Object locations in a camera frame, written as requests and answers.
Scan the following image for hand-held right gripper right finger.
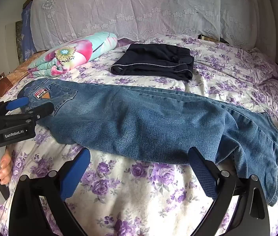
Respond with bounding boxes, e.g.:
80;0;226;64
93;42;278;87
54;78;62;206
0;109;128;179
188;147;271;236

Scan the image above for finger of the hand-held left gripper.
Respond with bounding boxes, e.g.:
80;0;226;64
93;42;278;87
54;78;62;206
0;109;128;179
0;96;29;118
0;103;55;128

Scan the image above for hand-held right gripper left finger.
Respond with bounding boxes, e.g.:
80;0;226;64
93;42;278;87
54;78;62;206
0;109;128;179
10;149;91;236

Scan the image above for blue denim jeans pants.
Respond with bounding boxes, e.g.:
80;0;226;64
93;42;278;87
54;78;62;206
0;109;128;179
17;78;278;206

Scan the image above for folded navy pants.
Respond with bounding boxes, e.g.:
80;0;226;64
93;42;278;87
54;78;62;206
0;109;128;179
110;43;195;81

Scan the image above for brown wooden box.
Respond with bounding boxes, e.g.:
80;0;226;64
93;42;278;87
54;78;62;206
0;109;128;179
0;77;14;99

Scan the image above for brown patterned cloth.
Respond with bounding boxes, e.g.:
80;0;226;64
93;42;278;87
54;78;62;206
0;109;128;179
6;54;43;84

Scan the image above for grey patterned board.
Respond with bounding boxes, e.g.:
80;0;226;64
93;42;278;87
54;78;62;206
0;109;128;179
15;21;24;64

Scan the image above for purple floral bed sheet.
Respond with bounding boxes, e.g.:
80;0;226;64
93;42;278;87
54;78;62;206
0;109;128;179
0;36;278;236

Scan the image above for folded floral quilt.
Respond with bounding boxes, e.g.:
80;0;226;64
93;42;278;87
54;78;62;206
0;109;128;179
27;32;118;78

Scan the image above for blue patterned cushion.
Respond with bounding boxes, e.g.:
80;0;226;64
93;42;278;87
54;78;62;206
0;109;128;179
21;1;37;63

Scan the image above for dark flat box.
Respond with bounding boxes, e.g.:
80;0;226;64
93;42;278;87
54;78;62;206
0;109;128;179
197;34;229;43

